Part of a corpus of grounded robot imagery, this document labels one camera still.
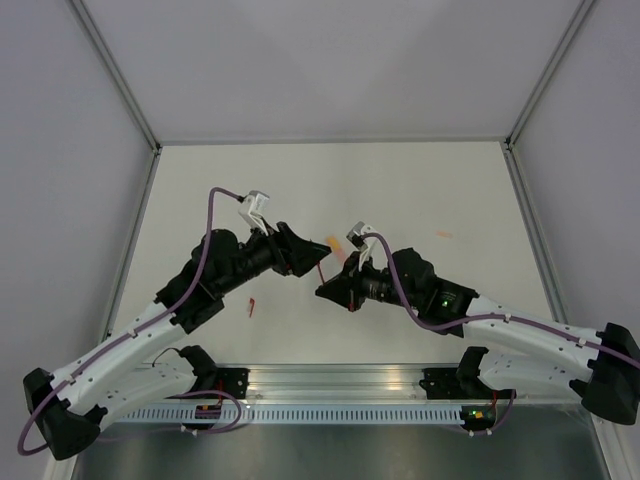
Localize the aluminium frame right post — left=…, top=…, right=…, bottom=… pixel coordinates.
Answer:
left=504, top=0, right=598, bottom=150

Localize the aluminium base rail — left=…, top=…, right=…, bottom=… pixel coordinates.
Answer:
left=74, top=362, right=614, bottom=404

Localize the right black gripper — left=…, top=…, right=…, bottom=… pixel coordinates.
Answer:
left=317, top=250, right=420, bottom=312

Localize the aluminium frame post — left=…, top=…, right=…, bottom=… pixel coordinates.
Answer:
left=66, top=0, right=161, bottom=154
left=504, top=0, right=598, bottom=150

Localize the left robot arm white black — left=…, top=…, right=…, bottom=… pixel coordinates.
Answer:
left=17, top=222, right=331, bottom=460

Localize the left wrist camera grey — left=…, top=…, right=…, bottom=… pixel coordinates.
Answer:
left=238, top=190, right=270, bottom=234

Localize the red thin pen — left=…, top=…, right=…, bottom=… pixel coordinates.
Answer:
left=316, top=263, right=326, bottom=285

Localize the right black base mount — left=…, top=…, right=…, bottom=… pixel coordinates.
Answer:
left=419, top=367, right=512, bottom=401

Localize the purple cable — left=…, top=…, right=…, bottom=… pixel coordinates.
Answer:
left=17, top=187, right=246, bottom=456
left=362, top=232, right=640, bottom=361

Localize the white slotted cable duct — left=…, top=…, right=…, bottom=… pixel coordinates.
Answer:
left=119, top=401, right=464, bottom=426

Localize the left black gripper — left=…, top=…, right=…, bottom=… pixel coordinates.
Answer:
left=216, top=217, right=332, bottom=296

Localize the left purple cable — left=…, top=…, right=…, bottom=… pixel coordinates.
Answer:
left=17, top=187, right=246, bottom=456

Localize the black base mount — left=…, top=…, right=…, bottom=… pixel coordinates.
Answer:
left=419, top=367, right=512, bottom=401
left=214, top=367, right=250, bottom=400

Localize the aluminium frame left post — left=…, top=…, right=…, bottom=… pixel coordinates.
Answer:
left=66, top=0, right=161, bottom=154

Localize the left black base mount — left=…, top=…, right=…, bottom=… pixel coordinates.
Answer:
left=214, top=367, right=250, bottom=400

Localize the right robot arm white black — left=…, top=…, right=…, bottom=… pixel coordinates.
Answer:
left=315, top=248, right=639, bottom=425

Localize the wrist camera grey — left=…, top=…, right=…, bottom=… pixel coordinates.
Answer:
left=346, top=221, right=378, bottom=269
left=238, top=190, right=270, bottom=234

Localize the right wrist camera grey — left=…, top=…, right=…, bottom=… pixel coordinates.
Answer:
left=346, top=221, right=378, bottom=269

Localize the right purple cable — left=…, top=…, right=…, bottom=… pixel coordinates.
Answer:
left=362, top=232, right=640, bottom=361

